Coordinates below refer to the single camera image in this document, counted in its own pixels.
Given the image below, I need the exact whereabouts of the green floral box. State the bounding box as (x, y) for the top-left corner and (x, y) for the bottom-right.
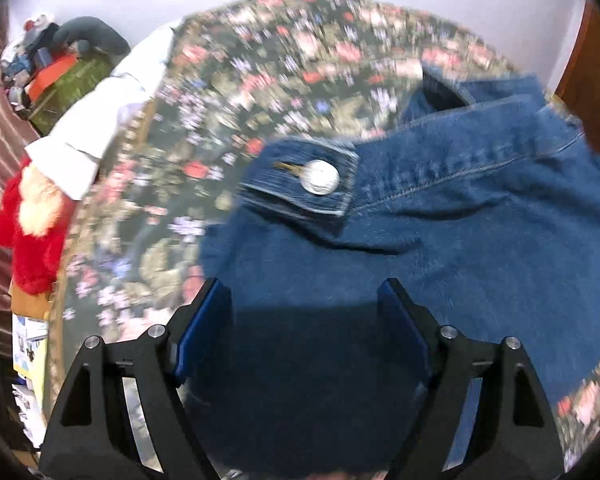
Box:
(27, 55), (116, 136)

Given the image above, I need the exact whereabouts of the grey neck pillow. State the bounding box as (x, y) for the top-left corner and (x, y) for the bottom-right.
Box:
(52, 16), (132, 58)

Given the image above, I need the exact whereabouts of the white garment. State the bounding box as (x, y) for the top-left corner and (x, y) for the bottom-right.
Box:
(25, 22), (181, 201)

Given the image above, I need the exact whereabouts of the orange box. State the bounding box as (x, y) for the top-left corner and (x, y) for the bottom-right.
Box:
(27, 55), (78, 101)

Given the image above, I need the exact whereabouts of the brown wooden board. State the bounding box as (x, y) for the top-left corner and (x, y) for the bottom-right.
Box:
(9, 280), (51, 317)

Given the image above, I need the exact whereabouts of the blue denim jacket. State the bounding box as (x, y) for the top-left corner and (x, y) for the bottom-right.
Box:
(182, 62), (600, 478)

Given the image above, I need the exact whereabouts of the red plush toy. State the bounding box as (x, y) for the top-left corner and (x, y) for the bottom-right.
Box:
(0, 157), (76, 295)

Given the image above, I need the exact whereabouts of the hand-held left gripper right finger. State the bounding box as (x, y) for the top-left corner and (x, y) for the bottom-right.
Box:
(377, 277), (566, 480)

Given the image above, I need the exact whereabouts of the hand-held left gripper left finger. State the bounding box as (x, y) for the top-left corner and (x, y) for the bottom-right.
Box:
(39, 277), (233, 480)

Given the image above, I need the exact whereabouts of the floral bedspread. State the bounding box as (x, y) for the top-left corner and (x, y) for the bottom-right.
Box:
(45, 0), (600, 471)

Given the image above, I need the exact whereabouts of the wooden wardrobe with mirror door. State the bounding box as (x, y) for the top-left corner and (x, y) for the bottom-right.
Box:
(554, 0), (600, 166)

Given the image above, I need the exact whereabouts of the striped brown curtain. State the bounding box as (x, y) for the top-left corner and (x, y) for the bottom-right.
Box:
(0, 5), (41, 356)

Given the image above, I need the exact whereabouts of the pile of clothes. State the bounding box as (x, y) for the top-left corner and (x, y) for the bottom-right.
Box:
(0, 12), (76, 111)

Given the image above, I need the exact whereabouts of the stack of books and papers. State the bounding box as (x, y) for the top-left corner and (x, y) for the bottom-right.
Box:
(11, 314), (50, 441)

